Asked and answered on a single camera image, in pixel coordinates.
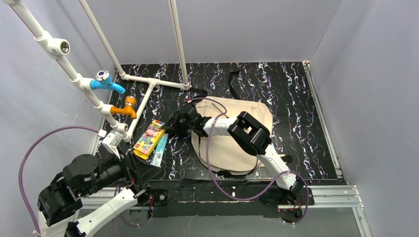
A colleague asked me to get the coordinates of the yellow crayon box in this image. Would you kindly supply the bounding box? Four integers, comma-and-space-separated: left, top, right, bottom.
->
133, 119, 166, 160

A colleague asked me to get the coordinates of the beige student backpack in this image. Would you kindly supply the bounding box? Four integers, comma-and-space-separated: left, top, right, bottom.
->
190, 70, 293, 179

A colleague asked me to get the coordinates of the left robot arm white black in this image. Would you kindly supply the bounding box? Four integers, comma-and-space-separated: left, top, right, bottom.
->
37, 152, 161, 237

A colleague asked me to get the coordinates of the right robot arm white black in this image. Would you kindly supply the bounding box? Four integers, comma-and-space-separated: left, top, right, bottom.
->
162, 106, 305, 203

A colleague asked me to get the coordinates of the teal pencil pack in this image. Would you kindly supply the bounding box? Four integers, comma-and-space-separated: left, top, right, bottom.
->
151, 133, 168, 167

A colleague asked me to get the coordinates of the orange tap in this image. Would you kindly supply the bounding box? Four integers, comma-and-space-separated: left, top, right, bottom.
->
110, 96, 137, 119

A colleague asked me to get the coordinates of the blue tap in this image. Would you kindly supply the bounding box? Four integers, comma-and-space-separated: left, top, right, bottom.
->
90, 70, 125, 94

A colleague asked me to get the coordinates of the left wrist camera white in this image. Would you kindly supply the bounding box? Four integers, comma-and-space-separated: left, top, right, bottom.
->
98, 129, 123, 159

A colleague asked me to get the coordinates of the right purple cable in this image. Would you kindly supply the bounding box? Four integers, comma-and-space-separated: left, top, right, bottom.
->
185, 97, 310, 226

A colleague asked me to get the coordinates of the purple cable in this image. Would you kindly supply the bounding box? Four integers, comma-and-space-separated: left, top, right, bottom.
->
185, 97, 310, 226
18, 125, 153, 237

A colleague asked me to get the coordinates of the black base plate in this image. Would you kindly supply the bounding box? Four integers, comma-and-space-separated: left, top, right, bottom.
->
135, 179, 315, 218

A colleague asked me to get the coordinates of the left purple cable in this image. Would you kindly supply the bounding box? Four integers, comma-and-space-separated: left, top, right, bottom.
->
18, 125, 153, 237

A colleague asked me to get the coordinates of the white pvc pipe frame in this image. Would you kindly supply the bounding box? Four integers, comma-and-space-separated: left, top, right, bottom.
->
4, 0, 191, 142

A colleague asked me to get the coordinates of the aluminium rail frame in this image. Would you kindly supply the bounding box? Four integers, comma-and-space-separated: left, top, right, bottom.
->
60, 60, 372, 237

